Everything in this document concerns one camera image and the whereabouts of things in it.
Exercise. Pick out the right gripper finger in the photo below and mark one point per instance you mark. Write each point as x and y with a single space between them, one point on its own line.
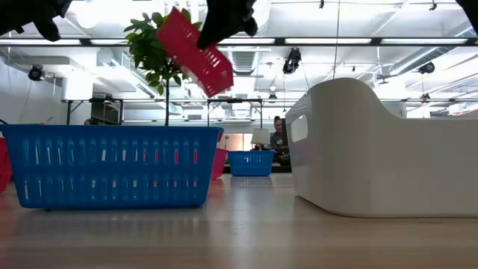
209 37

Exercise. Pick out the red slotted plastic basket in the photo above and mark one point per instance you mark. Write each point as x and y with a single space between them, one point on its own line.
4 164
179 41
219 162

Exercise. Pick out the large blue slotted basket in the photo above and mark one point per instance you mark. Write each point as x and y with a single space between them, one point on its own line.
112 168

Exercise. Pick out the white plastic storage bin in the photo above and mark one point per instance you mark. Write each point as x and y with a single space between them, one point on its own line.
373 157

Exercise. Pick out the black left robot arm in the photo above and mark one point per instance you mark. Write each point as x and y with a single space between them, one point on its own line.
22 11

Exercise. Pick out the green potted plant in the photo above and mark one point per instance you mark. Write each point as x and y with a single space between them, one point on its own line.
149 52

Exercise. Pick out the black ceiling spotlight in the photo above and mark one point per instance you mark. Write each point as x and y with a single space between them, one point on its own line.
426 68
292 60
36 73

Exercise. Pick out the white shade table lamp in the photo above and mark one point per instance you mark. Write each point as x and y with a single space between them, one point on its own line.
260 136

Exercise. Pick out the person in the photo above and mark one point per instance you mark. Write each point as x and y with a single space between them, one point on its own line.
278 142
90 122

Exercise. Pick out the blue slotted plastic basket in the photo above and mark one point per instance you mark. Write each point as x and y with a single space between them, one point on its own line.
251 164

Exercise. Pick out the silver ventilation duct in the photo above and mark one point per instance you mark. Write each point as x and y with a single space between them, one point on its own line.
418 56

